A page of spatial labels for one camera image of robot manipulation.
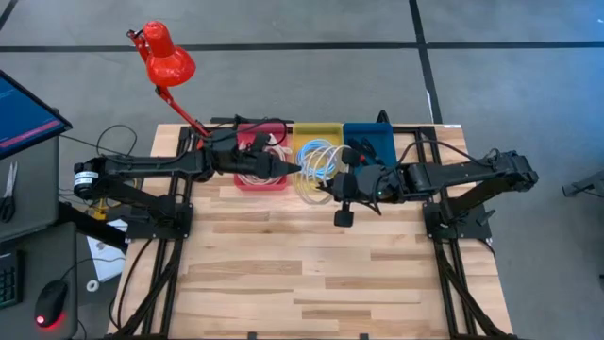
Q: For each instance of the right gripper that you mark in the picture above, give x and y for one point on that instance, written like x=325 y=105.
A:
x=380 y=183

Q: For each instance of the red desk lamp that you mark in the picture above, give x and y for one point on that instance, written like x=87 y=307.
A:
x=167 y=63

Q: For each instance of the black keyboard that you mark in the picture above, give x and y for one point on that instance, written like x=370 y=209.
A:
x=9 y=283

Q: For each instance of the computer monitor blue screen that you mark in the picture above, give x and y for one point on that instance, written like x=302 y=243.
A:
x=23 y=113

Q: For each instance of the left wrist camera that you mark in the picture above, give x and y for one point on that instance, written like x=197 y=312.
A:
x=260 y=142

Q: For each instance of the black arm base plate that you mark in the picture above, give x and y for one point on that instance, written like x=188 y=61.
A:
x=472 y=231
x=141 y=230

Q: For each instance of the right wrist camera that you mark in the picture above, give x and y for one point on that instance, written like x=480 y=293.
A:
x=353 y=157

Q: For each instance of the white paper sheet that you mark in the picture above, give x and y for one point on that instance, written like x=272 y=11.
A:
x=107 y=260

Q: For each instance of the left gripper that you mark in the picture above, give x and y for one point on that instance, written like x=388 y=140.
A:
x=240 y=163

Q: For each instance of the scissors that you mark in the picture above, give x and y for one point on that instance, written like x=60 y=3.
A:
x=5 y=208

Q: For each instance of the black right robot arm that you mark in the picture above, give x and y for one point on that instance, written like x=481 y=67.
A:
x=453 y=175

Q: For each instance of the yellow plastic bin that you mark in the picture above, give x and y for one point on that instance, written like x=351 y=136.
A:
x=316 y=130

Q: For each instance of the black computer mouse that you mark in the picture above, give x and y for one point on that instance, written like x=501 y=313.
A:
x=51 y=300

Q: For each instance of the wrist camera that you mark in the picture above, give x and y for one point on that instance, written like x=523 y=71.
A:
x=353 y=157
x=260 y=142

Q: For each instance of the pink-red plastic bin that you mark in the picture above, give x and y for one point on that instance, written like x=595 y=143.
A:
x=259 y=187

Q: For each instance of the white sticker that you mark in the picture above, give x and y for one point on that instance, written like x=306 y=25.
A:
x=453 y=125

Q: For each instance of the blue plastic bin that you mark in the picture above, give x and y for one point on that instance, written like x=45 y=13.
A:
x=382 y=137

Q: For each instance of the grey equipment stand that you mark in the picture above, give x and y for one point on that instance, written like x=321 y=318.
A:
x=592 y=181

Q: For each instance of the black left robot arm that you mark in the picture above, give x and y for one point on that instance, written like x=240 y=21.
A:
x=141 y=166

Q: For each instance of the dark grey desk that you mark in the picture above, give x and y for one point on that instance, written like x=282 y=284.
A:
x=42 y=255

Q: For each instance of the black bar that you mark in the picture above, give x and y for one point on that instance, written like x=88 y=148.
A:
x=250 y=119

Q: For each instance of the black aluminium table frame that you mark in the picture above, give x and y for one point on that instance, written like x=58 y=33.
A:
x=181 y=141
x=415 y=128

